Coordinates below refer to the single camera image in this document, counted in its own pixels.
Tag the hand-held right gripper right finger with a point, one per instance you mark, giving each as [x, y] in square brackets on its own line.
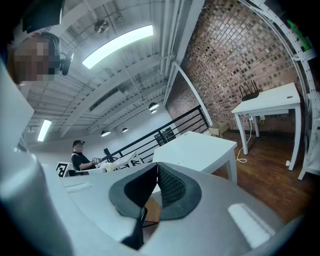
[215, 200]

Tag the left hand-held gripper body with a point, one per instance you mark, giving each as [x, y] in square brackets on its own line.
[62, 170]

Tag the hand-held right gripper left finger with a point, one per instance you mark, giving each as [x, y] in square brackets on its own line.
[100, 195]

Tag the white table top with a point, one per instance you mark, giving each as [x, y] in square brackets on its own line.
[195, 150]

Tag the small white table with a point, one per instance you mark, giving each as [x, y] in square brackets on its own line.
[122, 160]

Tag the fluorescent tube light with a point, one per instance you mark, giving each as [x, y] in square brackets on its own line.
[44, 130]

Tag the black pendant lamp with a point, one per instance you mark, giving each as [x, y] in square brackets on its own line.
[105, 133]
[125, 130]
[153, 111]
[153, 106]

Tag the cardboard box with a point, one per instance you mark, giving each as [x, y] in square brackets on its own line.
[220, 128]

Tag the black cabinet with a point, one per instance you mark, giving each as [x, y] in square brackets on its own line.
[165, 137]

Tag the ceiling air vent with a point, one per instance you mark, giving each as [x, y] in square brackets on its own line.
[106, 98]

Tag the black metal railing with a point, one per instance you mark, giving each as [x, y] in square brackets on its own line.
[175, 122]

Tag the black router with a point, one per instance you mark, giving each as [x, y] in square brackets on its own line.
[250, 96]

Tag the person's head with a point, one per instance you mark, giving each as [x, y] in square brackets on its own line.
[32, 62]

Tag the white desk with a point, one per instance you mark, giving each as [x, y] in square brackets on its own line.
[270, 100]

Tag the long ceiling light panel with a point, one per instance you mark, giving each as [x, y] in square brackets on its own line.
[117, 45]

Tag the round ceiling fan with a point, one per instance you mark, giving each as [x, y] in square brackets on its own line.
[101, 26]

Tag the white metal shelf rack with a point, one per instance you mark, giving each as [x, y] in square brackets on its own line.
[306, 75]

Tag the green plastic object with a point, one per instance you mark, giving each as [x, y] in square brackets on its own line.
[297, 32]

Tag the black head-worn camera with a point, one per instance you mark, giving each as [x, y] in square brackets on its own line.
[66, 63]

